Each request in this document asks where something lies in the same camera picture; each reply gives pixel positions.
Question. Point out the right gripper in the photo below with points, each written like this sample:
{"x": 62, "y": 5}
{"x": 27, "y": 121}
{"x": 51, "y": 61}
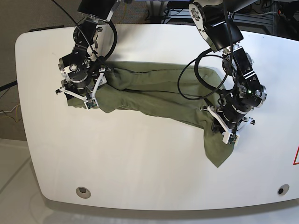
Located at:
{"x": 82, "y": 84}

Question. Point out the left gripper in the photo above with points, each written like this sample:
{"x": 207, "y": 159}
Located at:
{"x": 227, "y": 119}

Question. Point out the olive green T-shirt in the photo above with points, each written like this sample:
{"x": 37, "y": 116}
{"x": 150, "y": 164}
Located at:
{"x": 163, "y": 90}

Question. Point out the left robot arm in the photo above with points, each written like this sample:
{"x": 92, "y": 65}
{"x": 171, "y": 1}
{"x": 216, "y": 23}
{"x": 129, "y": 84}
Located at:
{"x": 215, "y": 25}

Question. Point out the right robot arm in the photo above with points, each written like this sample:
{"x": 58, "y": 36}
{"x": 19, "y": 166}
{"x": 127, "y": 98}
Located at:
{"x": 84, "y": 54}

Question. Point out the black bar under table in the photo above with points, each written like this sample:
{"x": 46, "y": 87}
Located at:
{"x": 9, "y": 85}

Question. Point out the grey metal table leg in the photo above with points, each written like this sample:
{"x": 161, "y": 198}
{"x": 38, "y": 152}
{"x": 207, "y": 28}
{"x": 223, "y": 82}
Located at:
{"x": 156, "y": 9}

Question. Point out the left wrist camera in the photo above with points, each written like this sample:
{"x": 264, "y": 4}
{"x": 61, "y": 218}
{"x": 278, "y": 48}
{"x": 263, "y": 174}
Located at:
{"x": 230, "y": 138}

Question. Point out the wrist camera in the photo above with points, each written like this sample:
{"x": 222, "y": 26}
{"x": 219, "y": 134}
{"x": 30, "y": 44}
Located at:
{"x": 230, "y": 138}
{"x": 89, "y": 104}

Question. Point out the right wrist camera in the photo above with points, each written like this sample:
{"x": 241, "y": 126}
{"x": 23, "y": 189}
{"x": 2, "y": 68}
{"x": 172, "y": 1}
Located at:
{"x": 89, "y": 104}

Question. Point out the right table cable grommet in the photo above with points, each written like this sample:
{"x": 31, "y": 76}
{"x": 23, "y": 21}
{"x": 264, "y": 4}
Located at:
{"x": 283, "y": 189}

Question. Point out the table cable grommet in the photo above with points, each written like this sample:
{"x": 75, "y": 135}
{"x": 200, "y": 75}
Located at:
{"x": 283, "y": 189}
{"x": 83, "y": 192}

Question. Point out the left table cable grommet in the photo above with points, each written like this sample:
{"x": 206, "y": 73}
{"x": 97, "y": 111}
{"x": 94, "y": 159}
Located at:
{"x": 83, "y": 192}

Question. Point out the grey metal frame rail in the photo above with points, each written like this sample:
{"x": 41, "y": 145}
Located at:
{"x": 266, "y": 23}

